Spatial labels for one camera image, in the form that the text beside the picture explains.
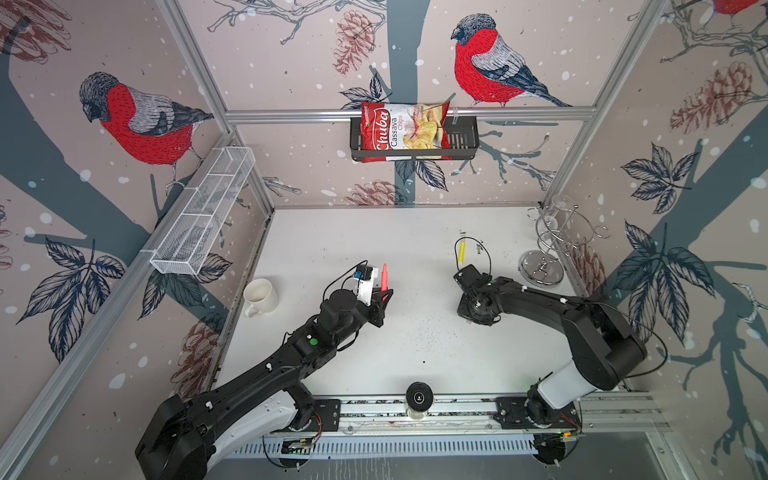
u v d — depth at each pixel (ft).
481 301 2.20
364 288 2.18
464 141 3.12
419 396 2.20
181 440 1.28
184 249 2.30
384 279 2.39
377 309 2.16
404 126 2.88
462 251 3.50
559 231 3.52
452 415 2.45
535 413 2.17
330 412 2.42
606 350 1.47
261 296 2.84
